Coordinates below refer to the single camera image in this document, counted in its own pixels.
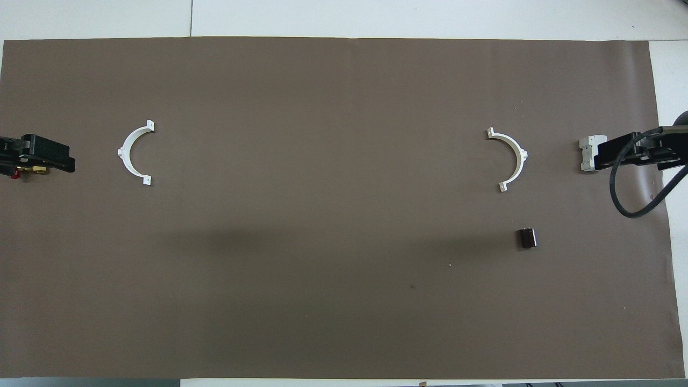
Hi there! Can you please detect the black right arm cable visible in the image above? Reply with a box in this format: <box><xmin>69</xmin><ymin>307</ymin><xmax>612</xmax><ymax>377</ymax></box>
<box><xmin>609</xmin><ymin>126</ymin><xmax>688</xmax><ymax>219</ymax></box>

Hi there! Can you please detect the brown table mat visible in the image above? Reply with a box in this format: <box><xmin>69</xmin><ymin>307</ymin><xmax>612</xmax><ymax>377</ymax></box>
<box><xmin>0</xmin><ymin>36</ymin><xmax>686</xmax><ymax>379</ymax></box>

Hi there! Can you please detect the grey circuit breaker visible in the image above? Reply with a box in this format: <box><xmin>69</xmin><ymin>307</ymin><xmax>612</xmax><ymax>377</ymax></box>
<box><xmin>579</xmin><ymin>135</ymin><xmax>608</xmax><ymax>173</ymax></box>

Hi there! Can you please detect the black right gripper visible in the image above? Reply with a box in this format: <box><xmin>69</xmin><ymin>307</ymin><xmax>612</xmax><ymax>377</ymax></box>
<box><xmin>596</xmin><ymin>129</ymin><xmax>683</xmax><ymax>172</ymax></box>

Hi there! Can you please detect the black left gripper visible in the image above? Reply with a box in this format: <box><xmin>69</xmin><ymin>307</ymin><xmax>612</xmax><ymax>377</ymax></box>
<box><xmin>0</xmin><ymin>134</ymin><xmax>76</xmax><ymax>173</ymax></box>

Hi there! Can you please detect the brass valve red handle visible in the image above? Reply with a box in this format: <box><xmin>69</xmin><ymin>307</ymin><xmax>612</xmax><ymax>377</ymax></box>
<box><xmin>9</xmin><ymin>165</ymin><xmax>49</xmax><ymax>181</ymax></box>

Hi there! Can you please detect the white half pipe clamp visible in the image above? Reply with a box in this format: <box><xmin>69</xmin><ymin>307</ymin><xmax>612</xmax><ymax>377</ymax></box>
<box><xmin>117</xmin><ymin>120</ymin><xmax>156</xmax><ymax>187</ymax></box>
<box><xmin>487</xmin><ymin>127</ymin><xmax>529</xmax><ymax>193</ymax></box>

